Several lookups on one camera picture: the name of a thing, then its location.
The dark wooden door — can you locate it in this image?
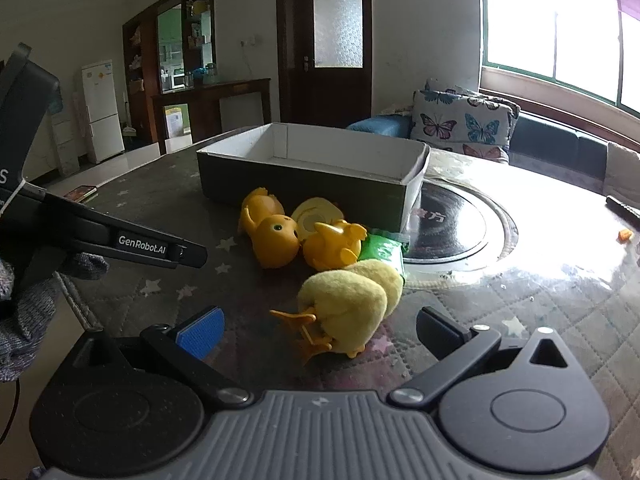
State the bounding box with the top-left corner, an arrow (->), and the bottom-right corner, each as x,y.
276,0 -> 373,129

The green snack packet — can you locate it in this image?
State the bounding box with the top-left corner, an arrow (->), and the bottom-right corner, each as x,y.
357,228 -> 411,281

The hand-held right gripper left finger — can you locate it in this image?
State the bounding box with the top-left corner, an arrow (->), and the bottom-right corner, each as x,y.
75,305 -> 253,409

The small orange plastic duck toy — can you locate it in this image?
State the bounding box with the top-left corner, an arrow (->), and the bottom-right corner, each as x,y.
303,220 -> 368,271

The white carton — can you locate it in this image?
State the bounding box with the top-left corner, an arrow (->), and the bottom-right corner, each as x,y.
165,104 -> 190,139

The yellow plush duck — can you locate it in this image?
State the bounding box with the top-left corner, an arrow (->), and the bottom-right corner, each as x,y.
270,259 -> 404,359

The butterfly print pillow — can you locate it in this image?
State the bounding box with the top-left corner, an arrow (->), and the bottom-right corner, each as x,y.
409,79 -> 521,163

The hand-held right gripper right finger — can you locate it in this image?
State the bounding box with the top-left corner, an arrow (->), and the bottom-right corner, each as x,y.
389,306 -> 583,408

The dark sofa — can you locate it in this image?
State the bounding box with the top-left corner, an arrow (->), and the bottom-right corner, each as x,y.
507,112 -> 609,182

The yellow round plastic disc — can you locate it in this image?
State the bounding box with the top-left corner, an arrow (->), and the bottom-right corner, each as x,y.
291,198 -> 346,236

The white refrigerator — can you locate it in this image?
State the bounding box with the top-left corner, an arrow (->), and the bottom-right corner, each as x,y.
81,60 -> 125,164

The large window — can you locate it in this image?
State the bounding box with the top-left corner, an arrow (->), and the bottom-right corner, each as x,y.
479,0 -> 640,117

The dark wooden counter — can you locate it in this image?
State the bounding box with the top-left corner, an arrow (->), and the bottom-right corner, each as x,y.
151,78 -> 272,156

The large orange plastic duck toy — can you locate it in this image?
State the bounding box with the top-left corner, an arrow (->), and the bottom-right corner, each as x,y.
239,187 -> 301,269

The round black cooktop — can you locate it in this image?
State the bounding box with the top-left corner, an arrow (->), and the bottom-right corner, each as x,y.
404,180 -> 519,266

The dark wooden cabinet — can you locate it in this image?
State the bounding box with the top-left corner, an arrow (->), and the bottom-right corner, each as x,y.
122,0 -> 216,144

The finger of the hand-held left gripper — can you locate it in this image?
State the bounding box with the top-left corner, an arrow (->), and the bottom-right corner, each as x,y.
30,185 -> 208,269

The cardboard box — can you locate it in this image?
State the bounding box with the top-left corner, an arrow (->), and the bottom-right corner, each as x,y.
196,122 -> 431,233

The black remote control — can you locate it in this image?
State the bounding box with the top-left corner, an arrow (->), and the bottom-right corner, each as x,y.
605,195 -> 640,231

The person's left hand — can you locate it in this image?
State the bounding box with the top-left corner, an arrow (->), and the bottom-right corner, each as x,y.
0,252 -> 110,383

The white cushion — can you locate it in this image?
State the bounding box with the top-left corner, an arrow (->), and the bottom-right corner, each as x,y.
604,142 -> 640,197

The blue cushion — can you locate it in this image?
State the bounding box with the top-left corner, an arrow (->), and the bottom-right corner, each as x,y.
346,114 -> 414,141

